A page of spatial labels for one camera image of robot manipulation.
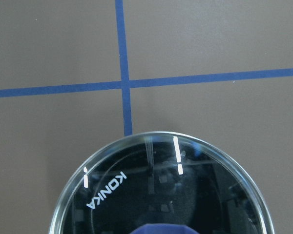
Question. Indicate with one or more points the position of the glass pot lid blue knob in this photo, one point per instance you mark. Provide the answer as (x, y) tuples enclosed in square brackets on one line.
[(161, 183)]

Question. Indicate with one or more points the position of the blue tape line crosswise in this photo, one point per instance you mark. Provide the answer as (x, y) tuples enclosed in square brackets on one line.
[(142, 83)]

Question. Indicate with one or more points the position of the blue tape line lengthwise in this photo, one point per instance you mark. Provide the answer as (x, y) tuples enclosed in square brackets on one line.
[(126, 99)]

